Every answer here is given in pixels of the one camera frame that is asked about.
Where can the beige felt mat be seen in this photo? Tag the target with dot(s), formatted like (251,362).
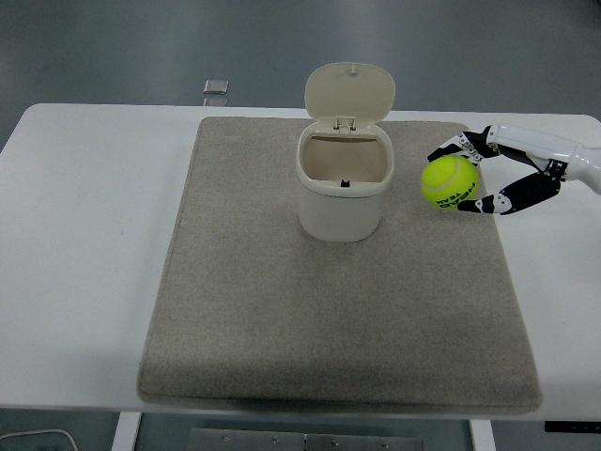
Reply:
(282,305)

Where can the white table leg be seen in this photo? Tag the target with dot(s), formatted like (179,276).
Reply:
(126,432)
(481,436)

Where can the yellow tennis ball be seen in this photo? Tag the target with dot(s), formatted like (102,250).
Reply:
(448,181)

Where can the small silver floor plate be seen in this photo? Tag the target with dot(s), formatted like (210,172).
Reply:
(216,85)
(215,101)

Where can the black table control panel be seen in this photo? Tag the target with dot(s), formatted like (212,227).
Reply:
(573,427)

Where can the cream bin with hinged lid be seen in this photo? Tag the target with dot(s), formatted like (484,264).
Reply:
(345,206)

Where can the grey metal plate with screws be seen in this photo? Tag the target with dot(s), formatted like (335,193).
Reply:
(305,441)

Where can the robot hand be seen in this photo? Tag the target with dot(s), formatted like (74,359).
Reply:
(544,145)

